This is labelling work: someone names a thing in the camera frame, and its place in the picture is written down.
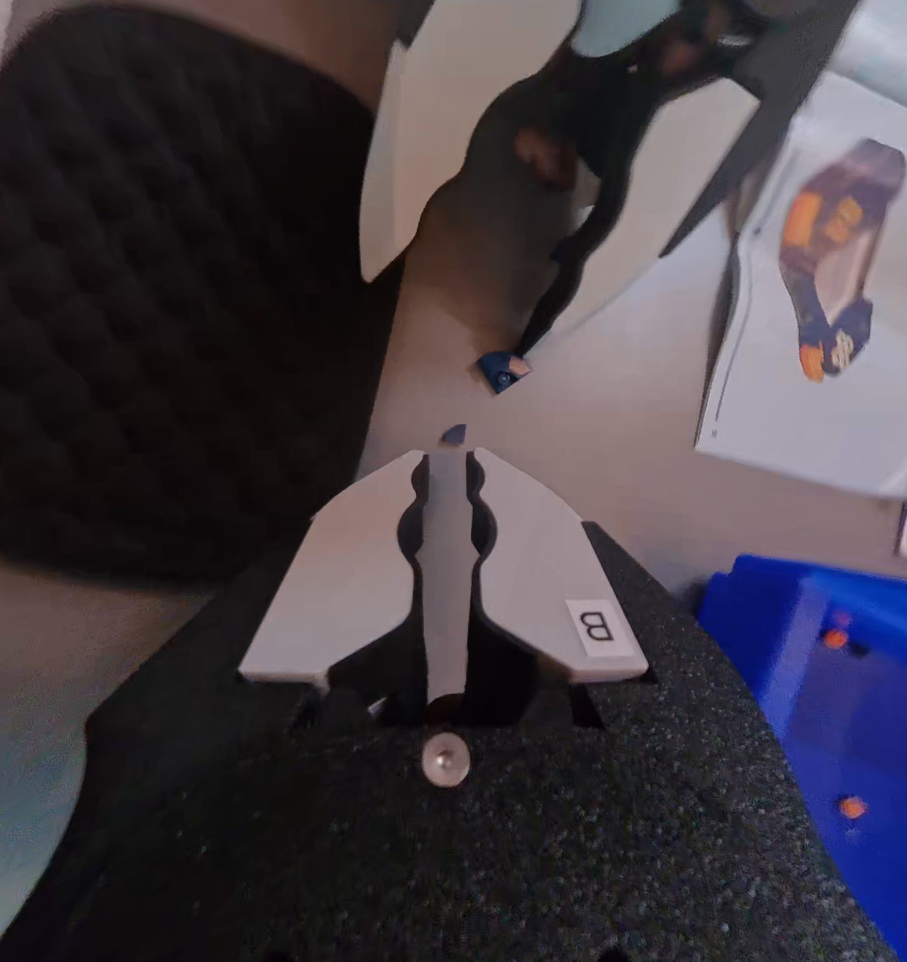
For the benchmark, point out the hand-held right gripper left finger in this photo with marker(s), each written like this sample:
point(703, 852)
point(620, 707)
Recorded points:
point(341, 586)

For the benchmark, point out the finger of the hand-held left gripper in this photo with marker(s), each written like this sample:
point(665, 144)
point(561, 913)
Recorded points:
point(438, 113)
point(664, 173)

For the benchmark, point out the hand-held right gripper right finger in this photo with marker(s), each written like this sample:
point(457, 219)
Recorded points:
point(544, 579)

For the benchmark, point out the dark blue small pin brick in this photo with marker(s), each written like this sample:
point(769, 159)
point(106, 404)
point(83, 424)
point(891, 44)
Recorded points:
point(453, 434)

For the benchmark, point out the dark blue quarter-round brick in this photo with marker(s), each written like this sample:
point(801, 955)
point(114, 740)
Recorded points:
point(502, 372)

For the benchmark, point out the blue plastic bin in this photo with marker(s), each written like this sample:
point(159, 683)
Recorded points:
point(762, 639)

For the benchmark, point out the person's left hand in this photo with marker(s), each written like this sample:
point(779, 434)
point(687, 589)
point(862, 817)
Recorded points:
point(540, 154)

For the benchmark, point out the open instruction booklet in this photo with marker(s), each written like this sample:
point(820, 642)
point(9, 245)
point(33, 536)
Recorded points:
point(799, 421)

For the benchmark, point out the orange round stud brick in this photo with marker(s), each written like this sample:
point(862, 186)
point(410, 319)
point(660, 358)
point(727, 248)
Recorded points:
point(835, 639)
point(852, 808)

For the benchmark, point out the black padded armrest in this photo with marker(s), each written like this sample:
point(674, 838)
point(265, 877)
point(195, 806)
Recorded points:
point(160, 300)

